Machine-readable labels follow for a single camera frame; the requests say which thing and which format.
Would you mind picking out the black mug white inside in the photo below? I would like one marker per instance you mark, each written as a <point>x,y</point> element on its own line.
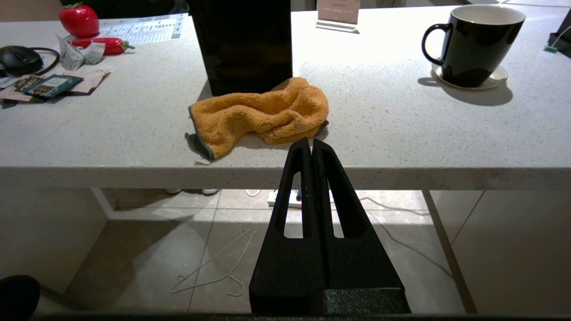
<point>473,53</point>

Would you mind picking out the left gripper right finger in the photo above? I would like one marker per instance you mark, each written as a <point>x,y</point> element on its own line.
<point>357,267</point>

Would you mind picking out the crumpled white wrapper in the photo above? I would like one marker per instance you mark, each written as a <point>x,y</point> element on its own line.
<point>82,53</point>

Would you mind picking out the red toy tomato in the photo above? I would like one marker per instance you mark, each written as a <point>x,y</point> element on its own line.
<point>79,20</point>

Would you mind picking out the black compartment box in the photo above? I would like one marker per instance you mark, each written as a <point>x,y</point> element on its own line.
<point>565,31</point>

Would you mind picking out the black tissue box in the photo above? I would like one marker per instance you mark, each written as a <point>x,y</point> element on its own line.
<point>245,49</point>

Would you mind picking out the white round saucer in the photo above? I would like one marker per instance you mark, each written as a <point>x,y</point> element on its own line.
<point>497,81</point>

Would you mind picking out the orange terry cloth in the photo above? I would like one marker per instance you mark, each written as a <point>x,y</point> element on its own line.
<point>258,116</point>

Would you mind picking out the dark green printed packet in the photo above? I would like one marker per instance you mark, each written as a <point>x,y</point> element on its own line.
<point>53,84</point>

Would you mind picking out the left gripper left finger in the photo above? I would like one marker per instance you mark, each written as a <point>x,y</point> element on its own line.
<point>276,276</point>

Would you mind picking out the white power strip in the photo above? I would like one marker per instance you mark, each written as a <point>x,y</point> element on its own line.
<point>292,203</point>

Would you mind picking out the black round floor object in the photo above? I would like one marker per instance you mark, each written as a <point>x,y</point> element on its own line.
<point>18,298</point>

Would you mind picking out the red toy chili pepper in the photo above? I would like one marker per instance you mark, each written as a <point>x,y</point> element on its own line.
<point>111,44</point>

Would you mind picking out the black computer mouse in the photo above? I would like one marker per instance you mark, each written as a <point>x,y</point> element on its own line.
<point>18,60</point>

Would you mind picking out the white printed menu sheet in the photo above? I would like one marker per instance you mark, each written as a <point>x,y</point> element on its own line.
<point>142,29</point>

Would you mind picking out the pink paper packet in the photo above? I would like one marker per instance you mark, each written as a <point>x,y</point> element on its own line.
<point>91,80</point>

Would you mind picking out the QR code table sign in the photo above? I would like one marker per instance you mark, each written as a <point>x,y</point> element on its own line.
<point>338,11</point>

